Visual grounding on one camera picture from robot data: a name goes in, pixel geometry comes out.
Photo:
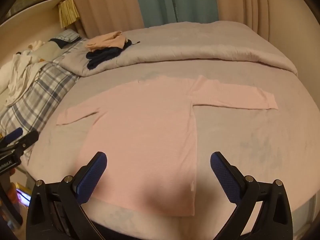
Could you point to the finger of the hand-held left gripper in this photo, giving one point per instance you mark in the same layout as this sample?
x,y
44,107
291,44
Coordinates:
x,y
28,138
13,133

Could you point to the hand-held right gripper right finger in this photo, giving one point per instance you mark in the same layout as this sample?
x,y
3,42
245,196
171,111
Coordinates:
x,y
225,177

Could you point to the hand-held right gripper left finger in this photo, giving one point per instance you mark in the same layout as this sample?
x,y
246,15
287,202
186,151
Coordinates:
x,y
92,177

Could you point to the pink long-sleeve shirt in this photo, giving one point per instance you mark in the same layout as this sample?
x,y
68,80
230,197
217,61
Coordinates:
x,y
140,135

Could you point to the white crumpled clothes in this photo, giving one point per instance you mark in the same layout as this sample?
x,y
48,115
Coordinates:
x,y
20,72

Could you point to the dark navy folded clothes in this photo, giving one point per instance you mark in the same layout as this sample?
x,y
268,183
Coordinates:
x,y
105,55

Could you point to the plaid pillow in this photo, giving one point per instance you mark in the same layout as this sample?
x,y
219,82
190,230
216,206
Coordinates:
x,y
42,90

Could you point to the striped folded cloth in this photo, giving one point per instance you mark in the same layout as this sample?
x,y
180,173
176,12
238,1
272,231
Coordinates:
x,y
67,36

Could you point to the white headboard shelf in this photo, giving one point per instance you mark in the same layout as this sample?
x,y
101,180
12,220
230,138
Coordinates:
x,y
30,17

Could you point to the peach folded garment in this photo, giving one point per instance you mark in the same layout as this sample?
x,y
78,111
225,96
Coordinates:
x,y
107,42

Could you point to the yellow fringed cloth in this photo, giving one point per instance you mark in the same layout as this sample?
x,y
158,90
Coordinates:
x,y
68,11

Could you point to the pale grey-pink duvet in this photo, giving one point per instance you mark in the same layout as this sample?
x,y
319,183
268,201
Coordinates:
x,y
187,42

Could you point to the pink curtain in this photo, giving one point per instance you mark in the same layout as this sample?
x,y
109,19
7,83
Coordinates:
x,y
107,5
250,2

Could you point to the teal curtain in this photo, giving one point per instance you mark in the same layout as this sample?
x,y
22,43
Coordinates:
x,y
175,0

